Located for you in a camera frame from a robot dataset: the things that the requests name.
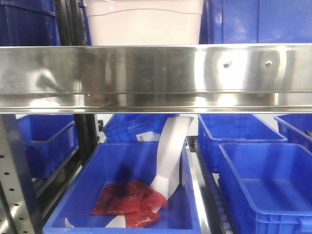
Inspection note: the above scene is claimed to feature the tilted blue bin rear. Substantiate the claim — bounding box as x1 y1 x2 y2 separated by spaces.
103 114 177 143

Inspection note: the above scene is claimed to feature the blue bin rear right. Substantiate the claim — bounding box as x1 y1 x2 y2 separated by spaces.
197 114 288 173

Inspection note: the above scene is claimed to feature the stainless steel shelf beam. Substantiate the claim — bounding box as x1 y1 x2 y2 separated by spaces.
0 43 312 114

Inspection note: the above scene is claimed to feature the blue bin with red bags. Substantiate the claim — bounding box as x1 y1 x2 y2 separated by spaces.
43 142 201 234

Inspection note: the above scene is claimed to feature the blue bin lower left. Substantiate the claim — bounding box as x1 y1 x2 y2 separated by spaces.
17 114 78 179

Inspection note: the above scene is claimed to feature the blue bin upper right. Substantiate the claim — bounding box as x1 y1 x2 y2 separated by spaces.
199 0 312 44

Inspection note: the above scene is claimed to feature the blue bin front right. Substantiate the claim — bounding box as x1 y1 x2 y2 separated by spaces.
219 143 312 234

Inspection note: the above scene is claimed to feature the blue bin far right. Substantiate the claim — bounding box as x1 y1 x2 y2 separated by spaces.
273 114 312 152

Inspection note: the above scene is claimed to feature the dark blue bin upper left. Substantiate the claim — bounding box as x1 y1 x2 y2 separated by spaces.
0 0 60 46

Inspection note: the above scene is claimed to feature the perforated steel shelf upright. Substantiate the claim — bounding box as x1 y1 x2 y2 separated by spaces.
0 114 42 234

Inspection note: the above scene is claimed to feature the white paper strip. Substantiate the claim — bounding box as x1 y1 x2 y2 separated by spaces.
64 116 195 229

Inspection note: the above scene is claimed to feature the black shelf post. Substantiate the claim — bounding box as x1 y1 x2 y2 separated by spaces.
53 0 91 46

